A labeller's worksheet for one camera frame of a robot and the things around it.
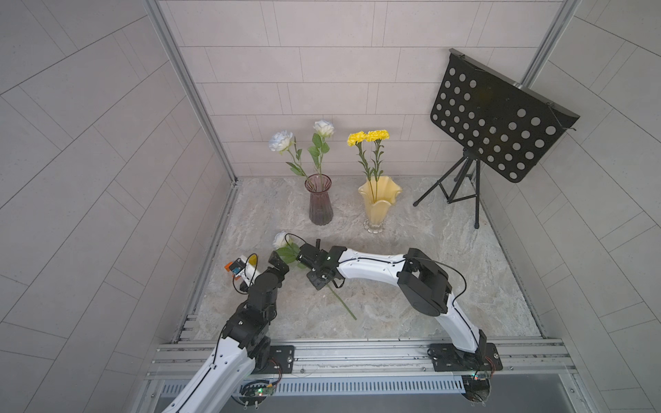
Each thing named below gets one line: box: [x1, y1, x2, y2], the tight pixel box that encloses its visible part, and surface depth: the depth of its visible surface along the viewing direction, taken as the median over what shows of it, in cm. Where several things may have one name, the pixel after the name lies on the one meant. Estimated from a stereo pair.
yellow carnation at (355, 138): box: [346, 130, 375, 204], surface depth 84 cm
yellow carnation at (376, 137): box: [365, 129, 390, 200], surface depth 84 cm
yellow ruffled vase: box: [358, 175, 402, 235], surface depth 91 cm
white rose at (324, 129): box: [308, 119, 335, 179], surface depth 87 cm
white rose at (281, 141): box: [268, 129, 316, 192], surface depth 81 cm
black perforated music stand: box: [413, 48, 581, 230], surface depth 76 cm
